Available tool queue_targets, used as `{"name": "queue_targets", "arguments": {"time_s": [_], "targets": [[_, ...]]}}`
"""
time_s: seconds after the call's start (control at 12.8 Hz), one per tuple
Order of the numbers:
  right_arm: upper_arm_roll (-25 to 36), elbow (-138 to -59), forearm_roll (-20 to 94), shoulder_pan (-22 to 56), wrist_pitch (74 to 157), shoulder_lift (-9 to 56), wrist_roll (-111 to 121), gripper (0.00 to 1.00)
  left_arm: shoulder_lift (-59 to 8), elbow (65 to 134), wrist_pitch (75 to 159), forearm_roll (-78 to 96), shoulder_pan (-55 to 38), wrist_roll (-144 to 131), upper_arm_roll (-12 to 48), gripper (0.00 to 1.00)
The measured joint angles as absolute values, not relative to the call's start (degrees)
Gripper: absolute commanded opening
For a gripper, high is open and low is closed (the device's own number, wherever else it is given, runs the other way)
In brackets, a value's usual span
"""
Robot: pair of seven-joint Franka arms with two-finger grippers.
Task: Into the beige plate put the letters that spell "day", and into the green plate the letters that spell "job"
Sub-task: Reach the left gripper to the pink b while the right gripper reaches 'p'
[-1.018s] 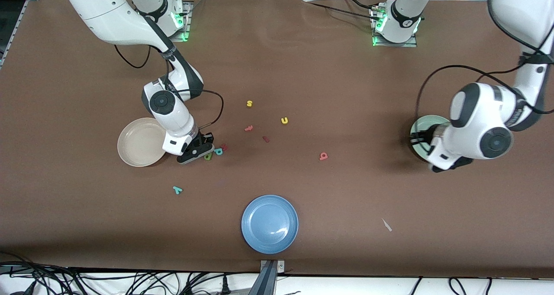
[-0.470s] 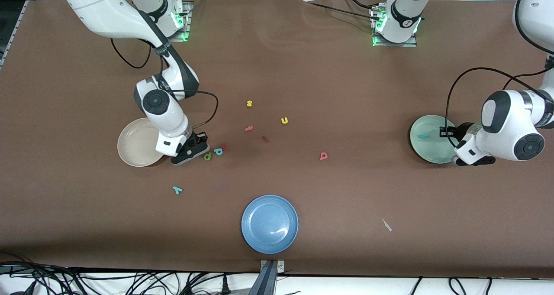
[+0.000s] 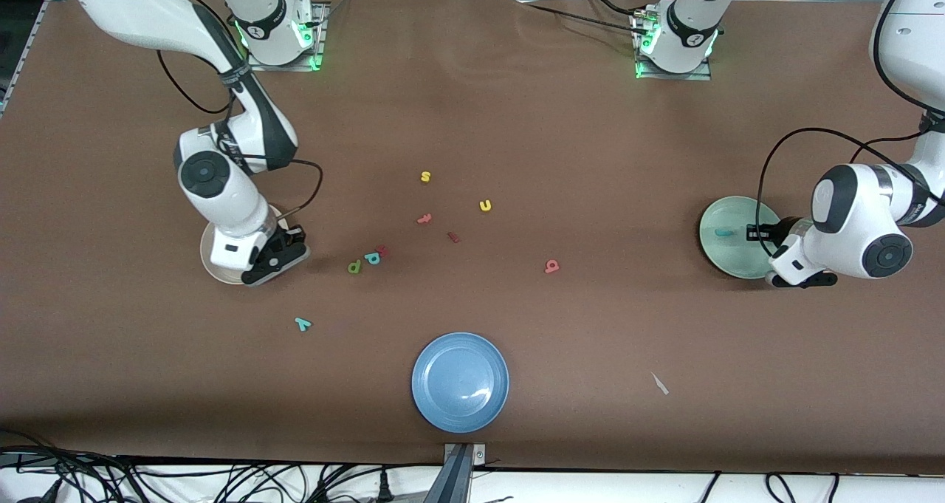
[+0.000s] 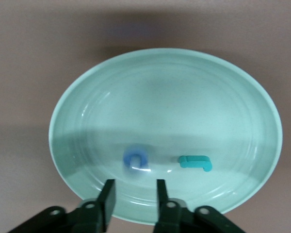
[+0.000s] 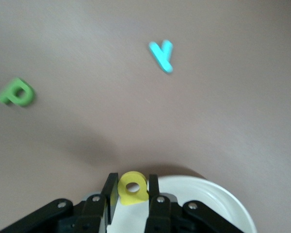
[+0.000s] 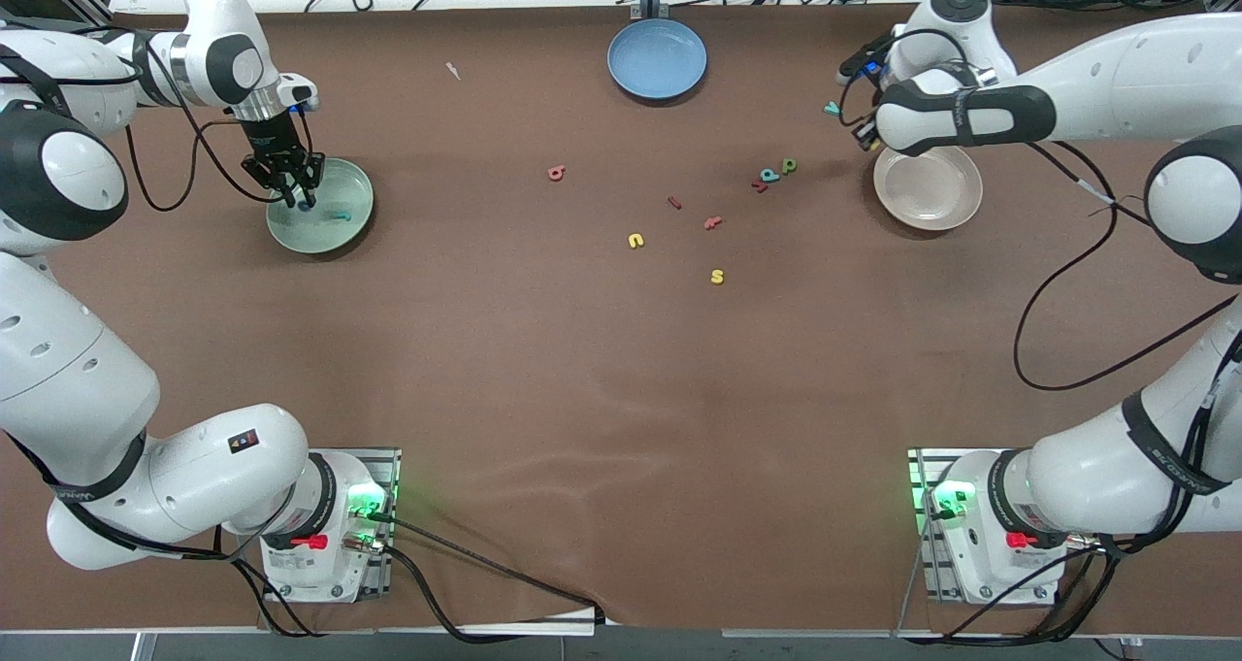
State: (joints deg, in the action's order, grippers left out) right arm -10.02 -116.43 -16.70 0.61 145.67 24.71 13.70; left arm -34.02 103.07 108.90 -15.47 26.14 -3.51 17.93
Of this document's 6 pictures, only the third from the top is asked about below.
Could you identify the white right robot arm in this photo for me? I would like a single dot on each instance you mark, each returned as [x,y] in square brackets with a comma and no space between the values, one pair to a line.
[221,193]

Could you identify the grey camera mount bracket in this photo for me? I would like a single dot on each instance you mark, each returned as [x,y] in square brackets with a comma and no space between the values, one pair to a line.
[458,473]

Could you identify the blue plate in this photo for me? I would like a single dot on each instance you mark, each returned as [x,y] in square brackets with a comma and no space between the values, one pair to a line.
[460,382]

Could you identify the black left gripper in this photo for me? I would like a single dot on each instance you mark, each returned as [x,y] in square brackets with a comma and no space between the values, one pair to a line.
[777,231]

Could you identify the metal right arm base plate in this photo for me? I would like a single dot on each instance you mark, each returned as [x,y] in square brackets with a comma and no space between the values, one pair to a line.
[319,38]

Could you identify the green letter d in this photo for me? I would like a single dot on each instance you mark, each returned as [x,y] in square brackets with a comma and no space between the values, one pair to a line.
[354,267]

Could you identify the teal letter Y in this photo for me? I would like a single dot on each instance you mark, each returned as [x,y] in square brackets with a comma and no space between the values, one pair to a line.
[303,324]

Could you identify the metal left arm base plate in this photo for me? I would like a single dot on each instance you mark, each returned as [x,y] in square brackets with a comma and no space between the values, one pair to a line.
[642,74]

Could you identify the teal letter P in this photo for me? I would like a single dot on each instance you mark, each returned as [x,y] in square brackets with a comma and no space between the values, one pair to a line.
[373,258]

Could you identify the brown table cover sheet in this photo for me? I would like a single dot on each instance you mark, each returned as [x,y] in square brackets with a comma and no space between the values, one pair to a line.
[472,104]

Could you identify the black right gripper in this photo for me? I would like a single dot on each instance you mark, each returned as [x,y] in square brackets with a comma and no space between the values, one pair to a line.
[287,235]

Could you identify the white paper scrap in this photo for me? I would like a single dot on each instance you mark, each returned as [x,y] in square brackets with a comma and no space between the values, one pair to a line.
[659,383]

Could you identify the beige brown plate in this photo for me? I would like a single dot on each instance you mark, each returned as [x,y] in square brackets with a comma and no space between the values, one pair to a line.
[205,255]

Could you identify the light green plate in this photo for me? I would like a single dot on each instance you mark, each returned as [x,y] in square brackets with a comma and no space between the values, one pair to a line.
[727,255]

